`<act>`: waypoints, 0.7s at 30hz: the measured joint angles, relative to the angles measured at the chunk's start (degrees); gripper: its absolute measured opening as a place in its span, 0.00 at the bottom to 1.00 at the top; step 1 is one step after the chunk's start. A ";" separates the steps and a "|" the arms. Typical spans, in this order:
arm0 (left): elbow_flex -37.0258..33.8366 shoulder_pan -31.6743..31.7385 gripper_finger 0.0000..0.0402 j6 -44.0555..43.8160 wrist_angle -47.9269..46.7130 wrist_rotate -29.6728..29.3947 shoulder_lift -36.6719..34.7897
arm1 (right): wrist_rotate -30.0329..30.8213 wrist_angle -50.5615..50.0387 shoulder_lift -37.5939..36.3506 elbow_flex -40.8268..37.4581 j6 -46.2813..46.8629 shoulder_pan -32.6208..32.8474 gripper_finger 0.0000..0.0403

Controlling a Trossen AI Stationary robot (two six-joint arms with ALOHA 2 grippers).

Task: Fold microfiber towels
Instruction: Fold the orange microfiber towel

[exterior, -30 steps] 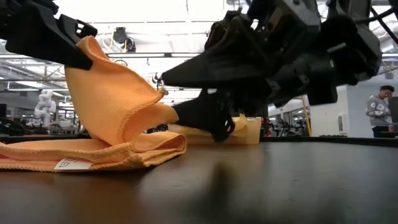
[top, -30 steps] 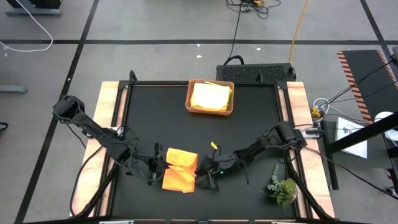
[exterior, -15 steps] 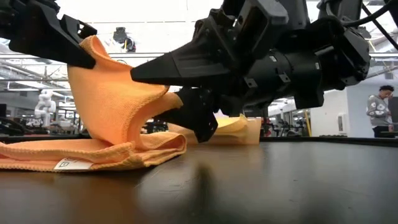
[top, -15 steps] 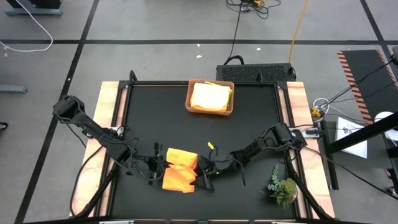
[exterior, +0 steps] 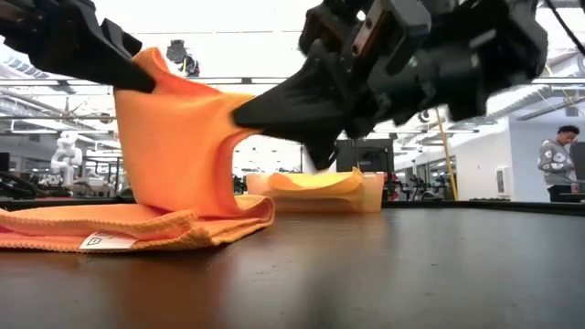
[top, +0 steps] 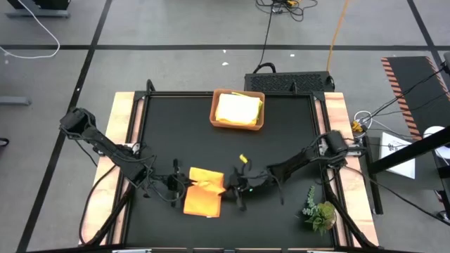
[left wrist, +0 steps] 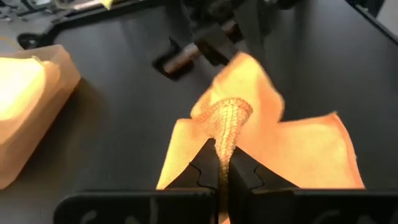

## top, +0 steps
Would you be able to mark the small yellow block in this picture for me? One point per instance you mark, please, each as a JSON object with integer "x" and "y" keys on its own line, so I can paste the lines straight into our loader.
{"x": 243, "y": 158}

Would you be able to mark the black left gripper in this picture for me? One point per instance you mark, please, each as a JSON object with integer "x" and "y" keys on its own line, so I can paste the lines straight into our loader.
{"x": 174, "y": 181}

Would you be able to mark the green microfiber towel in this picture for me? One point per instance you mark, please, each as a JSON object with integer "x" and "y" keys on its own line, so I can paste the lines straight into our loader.
{"x": 260, "y": 109}

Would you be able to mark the white round object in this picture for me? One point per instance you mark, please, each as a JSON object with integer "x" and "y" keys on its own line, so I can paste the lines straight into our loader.
{"x": 432, "y": 129}

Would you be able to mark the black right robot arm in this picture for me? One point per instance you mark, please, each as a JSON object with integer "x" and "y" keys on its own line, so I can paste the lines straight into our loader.
{"x": 306, "y": 156}

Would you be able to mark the gray desk foot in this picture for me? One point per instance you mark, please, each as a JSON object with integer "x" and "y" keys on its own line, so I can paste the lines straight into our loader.
{"x": 35, "y": 14}
{"x": 14, "y": 101}

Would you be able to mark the orange translucent plastic bin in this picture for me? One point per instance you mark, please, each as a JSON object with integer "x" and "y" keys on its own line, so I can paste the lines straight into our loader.
{"x": 235, "y": 127}

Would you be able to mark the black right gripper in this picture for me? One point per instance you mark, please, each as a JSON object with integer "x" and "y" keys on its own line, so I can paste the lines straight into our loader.
{"x": 246, "y": 181}

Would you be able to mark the small artificial green plant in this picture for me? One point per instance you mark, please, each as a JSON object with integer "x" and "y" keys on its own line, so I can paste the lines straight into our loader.
{"x": 321, "y": 214}

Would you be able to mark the white paper sheet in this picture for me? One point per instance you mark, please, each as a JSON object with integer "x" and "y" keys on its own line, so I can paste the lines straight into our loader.
{"x": 400, "y": 165}

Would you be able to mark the black computer tower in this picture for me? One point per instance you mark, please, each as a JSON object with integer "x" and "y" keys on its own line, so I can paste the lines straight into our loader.
{"x": 288, "y": 82}

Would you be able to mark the orange microfiber towel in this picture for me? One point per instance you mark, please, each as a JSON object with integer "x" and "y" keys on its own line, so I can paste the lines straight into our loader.
{"x": 204, "y": 193}

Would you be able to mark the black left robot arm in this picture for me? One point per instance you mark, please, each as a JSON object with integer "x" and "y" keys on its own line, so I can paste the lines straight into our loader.
{"x": 109, "y": 151}

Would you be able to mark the yellow microfiber towel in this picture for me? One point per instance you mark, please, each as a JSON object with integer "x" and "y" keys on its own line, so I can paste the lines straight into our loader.
{"x": 237, "y": 109}

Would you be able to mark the black metal beam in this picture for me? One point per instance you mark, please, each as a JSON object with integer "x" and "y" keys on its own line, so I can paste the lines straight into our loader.
{"x": 408, "y": 152}

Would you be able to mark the black hazard striped mat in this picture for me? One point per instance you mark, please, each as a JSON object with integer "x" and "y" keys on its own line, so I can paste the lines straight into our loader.
{"x": 411, "y": 81}

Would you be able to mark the wooden table side board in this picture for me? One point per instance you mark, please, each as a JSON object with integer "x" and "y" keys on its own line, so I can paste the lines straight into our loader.
{"x": 335, "y": 105}
{"x": 119, "y": 105}

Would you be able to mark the black table frame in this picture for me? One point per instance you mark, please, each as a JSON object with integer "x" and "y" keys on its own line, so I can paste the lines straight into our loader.
{"x": 175, "y": 94}

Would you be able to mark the black frame strut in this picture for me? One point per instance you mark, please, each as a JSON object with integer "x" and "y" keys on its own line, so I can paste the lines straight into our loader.
{"x": 346, "y": 218}
{"x": 112, "y": 214}

